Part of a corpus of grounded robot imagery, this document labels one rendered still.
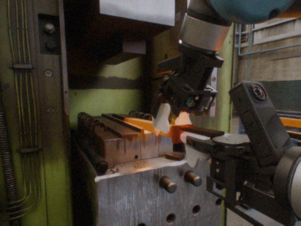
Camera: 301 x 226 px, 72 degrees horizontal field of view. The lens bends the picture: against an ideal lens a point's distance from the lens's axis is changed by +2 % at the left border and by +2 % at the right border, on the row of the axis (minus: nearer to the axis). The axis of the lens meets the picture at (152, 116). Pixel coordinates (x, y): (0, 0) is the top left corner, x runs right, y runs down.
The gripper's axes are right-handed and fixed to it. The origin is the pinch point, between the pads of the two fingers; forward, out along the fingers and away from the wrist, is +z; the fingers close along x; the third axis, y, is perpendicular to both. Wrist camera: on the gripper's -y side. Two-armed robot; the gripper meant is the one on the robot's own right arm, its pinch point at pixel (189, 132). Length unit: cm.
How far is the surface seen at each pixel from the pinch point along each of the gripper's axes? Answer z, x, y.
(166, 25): 17.0, 5.6, -25.4
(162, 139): 17.2, 3.9, 5.1
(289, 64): 405, 756, -100
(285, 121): 7.8, 45.1, 2.4
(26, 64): 30.7, -27.6, -15.7
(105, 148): 17.3, -12.0, 5.4
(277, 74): 446, 755, -68
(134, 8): 16.6, -3.5, -28.1
